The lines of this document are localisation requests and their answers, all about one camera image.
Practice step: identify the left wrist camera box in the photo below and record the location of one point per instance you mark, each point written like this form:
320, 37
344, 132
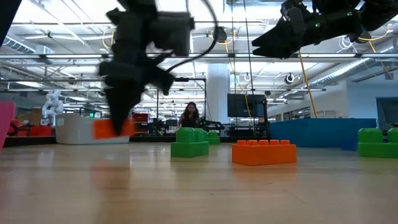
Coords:
172, 34

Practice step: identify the black background robot arm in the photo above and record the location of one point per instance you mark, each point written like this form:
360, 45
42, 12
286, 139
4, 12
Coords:
211, 124
158, 127

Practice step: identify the brown cardboard box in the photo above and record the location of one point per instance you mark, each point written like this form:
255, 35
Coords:
35, 117

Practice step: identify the red tool cabinet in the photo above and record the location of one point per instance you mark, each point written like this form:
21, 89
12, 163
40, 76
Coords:
141, 118

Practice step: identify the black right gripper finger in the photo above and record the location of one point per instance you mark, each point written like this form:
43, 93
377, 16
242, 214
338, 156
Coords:
280, 54
276, 39

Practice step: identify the orange toy building block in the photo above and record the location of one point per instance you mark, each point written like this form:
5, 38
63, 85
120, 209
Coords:
264, 154
99, 129

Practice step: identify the long ceiling light bar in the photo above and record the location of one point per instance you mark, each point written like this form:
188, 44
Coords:
77, 56

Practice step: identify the green toy building block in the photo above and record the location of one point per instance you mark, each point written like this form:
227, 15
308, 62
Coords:
214, 138
373, 146
189, 149

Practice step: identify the black robot station frame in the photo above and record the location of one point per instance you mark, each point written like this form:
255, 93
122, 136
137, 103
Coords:
182, 79

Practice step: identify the light grey plastic bin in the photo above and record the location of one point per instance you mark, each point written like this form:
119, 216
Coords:
74, 130

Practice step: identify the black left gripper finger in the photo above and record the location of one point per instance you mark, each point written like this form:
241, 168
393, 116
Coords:
122, 105

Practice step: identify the black monitor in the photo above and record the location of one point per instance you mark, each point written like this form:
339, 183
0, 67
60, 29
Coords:
242, 105

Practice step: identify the person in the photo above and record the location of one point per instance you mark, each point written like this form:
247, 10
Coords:
189, 119

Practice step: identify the blue plastic bin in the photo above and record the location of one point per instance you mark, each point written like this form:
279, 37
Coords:
311, 132

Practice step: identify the red crate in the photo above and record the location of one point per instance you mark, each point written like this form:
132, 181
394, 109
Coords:
40, 131

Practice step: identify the black aluminium table frame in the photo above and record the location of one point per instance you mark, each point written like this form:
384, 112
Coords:
149, 140

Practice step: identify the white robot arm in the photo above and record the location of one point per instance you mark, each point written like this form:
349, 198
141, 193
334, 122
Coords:
53, 105

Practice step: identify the white building column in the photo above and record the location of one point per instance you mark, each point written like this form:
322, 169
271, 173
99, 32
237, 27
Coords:
217, 93

